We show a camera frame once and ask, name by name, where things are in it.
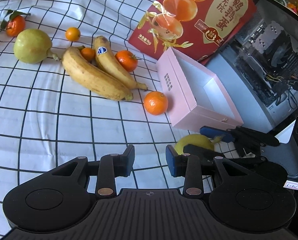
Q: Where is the green pear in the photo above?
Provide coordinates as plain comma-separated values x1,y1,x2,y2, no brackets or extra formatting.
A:
13,29,60,64
174,134,223,155

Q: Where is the mandarin orange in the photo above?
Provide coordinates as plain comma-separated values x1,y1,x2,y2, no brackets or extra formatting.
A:
143,91,169,115

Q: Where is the spotted banana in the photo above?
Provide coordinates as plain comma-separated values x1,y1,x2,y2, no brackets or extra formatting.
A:
61,47,133,101

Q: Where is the mandarin with green stem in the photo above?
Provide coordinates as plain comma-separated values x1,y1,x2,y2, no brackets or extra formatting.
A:
115,50,138,72

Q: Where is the banana with blue sticker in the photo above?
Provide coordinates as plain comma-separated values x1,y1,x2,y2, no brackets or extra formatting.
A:
93,36,148,90

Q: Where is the small kumquat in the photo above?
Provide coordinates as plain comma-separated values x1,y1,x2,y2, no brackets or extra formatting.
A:
80,47,95,62
65,27,80,42

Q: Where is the leafy mandarin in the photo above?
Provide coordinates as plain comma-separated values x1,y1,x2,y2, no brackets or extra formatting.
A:
0,9,31,37

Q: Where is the pink cardboard box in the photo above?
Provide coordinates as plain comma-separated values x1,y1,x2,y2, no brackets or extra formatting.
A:
156,48,243,132

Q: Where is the checkered white tablecloth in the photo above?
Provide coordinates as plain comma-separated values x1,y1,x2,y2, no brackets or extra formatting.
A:
0,0,188,238

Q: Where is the red snack bag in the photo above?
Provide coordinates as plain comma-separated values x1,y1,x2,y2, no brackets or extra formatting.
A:
129,0,256,61

